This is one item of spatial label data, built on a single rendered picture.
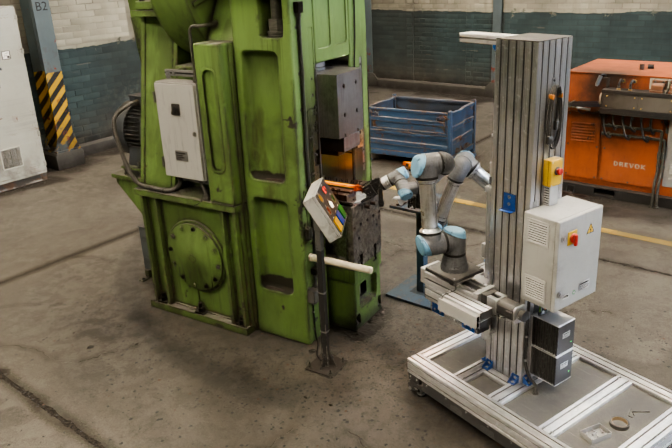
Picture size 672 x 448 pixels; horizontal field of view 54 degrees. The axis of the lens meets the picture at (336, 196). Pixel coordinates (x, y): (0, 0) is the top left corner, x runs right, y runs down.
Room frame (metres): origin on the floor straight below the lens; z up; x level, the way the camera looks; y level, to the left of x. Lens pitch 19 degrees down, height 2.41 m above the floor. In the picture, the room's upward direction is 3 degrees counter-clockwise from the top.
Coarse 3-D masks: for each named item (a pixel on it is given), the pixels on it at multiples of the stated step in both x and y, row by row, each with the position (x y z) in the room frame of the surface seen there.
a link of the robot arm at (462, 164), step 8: (456, 160) 3.67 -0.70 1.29; (464, 160) 3.66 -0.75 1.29; (456, 168) 3.63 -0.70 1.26; (464, 168) 3.63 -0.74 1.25; (448, 176) 3.65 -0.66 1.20; (456, 176) 3.61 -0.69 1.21; (464, 176) 3.62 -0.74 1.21; (448, 184) 3.64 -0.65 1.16; (456, 184) 3.62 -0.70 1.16; (448, 192) 3.64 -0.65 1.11; (456, 192) 3.64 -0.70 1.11; (440, 200) 3.67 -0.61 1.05; (448, 200) 3.64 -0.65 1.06; (440, 208) 3.66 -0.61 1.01; (448, 208) 3.65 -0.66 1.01; (440, 216) 3.65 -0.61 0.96; (440, 224) 3.65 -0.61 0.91
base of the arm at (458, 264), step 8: (448, 256) 3.20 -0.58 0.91; (456, 256) 3.18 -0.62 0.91; (464, 256) 3.21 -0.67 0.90; (440, 264) 3.25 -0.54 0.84; (448, 264) 3.19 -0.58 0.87; (456, 264) 3.18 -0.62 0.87; (464, 264) 3.19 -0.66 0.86; (448, 272) 3.18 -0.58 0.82; (456, 272) 3.17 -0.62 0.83; (464, 272) 3.18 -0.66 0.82
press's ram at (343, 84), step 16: (320, 80) 4.06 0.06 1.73; (336, 80) 4.00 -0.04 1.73; (352, 80) 4.15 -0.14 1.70; (320, 96) 4.06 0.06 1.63; (336, 96) 4.00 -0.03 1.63; (352, 96) 4.14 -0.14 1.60; (320, 112) 4.06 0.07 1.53; (336, 112) 4.00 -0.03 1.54; (352, 112) 4.14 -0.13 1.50; (320, 128) 4.07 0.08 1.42; (336, 128) 4.00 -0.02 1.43; (352, 128) 4.13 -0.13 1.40
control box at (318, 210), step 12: (324, 180) 3.76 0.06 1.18; (312, 192) 3.54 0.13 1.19; (324, 192) 3.61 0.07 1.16; (312, 204) 3.43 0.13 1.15; (324, 204) 3.49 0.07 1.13; (336, 204) 3.68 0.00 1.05; (312, 216) 3.43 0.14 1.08; (324, 216) 3.43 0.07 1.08; (336, 216) 3.55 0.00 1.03; (324, 228) 3.43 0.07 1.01; (336, 228) 3.42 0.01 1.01
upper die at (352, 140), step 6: (324, 138) 4.11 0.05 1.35; (342, 138) 4.04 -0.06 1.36; (348, 138) 4.08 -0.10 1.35; (354, 138) 4.15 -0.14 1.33; (324, 144) 4.12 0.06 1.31; (330, 144) 4.09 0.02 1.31; (336, 144) 4.07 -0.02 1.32; (342, 144) 4.04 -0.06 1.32; (348, 144) 4.08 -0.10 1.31; (354, 144) 4.14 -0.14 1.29; (330, 150) 4.09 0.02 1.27; (336, 150) 4.07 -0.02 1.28; (342, 150) 4.04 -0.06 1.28
